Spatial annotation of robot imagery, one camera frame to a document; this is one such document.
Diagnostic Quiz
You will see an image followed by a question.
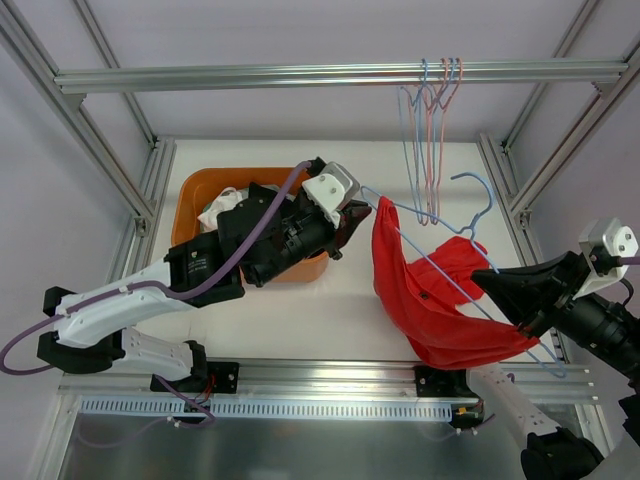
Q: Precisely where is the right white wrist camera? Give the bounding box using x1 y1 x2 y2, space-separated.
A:
574 217 639 299

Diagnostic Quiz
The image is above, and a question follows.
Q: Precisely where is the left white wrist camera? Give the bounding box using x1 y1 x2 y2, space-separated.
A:
302 162 360 229

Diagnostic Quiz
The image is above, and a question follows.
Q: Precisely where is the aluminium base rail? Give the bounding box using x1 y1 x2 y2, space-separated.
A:
57 357 599 404

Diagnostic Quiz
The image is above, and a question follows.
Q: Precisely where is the right aluminium frame post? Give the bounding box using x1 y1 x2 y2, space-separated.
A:
477 0 640 361

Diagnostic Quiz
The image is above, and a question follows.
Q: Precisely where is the black tank top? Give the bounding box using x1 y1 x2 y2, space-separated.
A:
247 182 280 207

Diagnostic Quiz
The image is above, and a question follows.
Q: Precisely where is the aluminium frame post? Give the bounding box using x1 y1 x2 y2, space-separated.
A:
477 0 640 361
0 0 177 236

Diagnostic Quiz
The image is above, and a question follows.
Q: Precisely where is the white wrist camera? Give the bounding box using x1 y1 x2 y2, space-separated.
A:
574 217 639 299
302 162 360 229

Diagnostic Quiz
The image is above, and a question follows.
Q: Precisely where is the blue wire hanger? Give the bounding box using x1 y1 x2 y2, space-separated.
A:
396 58 431 226

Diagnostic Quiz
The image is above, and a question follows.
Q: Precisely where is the red tank top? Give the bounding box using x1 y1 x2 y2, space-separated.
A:
371 195 542 371

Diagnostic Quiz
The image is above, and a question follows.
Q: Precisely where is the pink wire hanger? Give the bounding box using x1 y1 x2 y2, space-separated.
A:
423 58 455 225
424 57 465 226

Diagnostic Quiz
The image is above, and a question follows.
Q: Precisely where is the orange plastic basket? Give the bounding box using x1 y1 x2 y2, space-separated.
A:
171 167 329 283

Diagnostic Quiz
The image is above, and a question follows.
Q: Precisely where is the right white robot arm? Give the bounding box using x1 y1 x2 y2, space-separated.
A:
446 248 639 479

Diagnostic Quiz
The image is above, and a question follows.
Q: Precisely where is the aluminium hanging rail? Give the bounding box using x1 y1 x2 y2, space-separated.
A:
54 58 631 94

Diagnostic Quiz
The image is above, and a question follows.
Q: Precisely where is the left aluminium frame post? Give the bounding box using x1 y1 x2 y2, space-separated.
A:
0 0 177 236

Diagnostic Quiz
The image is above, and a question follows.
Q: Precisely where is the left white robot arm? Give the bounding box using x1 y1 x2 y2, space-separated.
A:
37 184 372 393

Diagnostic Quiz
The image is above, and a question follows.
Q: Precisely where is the white slotted cable duct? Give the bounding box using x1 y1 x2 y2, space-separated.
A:
79 396 453 423

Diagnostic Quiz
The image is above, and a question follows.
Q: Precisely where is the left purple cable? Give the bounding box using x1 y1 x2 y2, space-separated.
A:
0 159 326 444

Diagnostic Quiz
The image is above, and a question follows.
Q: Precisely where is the white tank top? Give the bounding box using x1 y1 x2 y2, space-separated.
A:
197 187 248 233

